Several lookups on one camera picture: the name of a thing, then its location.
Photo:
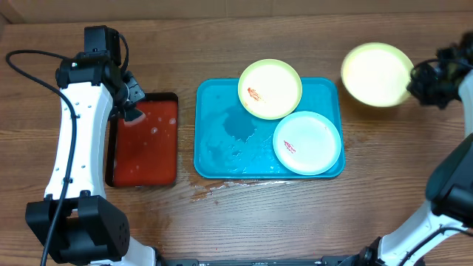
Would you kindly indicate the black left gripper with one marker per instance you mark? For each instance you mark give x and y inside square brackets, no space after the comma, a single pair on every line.
[137,94]

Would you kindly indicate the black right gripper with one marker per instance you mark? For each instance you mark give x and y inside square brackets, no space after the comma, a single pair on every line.
[423,85]

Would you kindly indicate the yellow-green plate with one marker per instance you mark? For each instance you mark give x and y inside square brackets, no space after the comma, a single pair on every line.
[270,89]
[377,74]

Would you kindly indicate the orange green scrub sponge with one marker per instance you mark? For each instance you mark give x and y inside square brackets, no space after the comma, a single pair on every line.
[134,115]

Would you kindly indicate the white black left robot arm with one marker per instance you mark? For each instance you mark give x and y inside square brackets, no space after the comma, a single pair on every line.
[75,222]

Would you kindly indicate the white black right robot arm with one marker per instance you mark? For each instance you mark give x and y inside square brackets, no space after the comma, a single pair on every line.
[447,209]

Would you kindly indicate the black tray with red water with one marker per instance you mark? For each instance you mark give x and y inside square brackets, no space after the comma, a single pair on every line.
[145,154]

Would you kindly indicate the teal plastic serving tray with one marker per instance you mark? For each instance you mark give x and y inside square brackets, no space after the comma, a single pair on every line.
[230,143]

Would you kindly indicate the light blue plate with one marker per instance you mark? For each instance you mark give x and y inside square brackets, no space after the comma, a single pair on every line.
[307,143]

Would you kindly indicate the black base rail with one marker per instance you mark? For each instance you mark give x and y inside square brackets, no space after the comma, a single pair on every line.
[324,261]

